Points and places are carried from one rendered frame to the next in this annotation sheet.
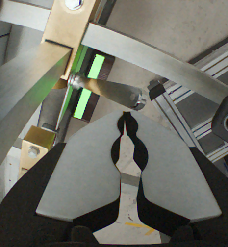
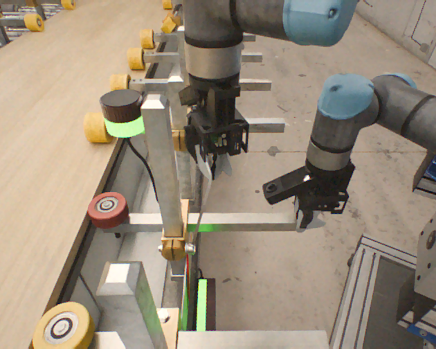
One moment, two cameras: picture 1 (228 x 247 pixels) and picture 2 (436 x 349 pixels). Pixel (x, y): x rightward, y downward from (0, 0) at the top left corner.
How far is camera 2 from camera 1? 0.54 m
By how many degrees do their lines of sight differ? 79
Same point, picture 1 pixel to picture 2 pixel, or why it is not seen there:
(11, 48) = (104, 326)
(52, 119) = not seen: outside the picture
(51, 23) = not seen: hidden behind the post
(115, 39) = (205, 216)
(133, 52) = (216, 218)
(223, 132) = (270, 193)
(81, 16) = (183, 208)
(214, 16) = (311, 291)
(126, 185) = (276, 333)
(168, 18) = (267, 323)
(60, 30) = not seen: hidden behind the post
